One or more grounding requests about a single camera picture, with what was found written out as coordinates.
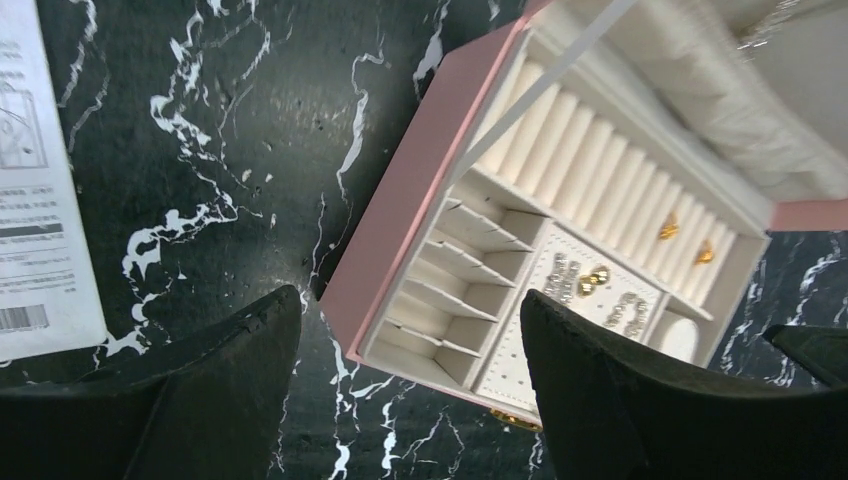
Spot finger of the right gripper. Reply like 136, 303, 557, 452
763, 325, 847, 388

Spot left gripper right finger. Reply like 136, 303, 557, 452
520, 290, 847, 479

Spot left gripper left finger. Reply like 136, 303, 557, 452
1, 285, 302, 479

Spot pink jewelry box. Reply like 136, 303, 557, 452
320, 1, 847, 430

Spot small rhinestone earrings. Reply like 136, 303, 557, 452
602, 292, 650, 340

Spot white oval watch pillow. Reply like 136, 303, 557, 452
659, 317, 699, 363

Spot long rhinestone drop earrings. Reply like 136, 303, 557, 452
542, 252, 581, 306

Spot gold double hoop earring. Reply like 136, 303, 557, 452
577, 265, 611, 298

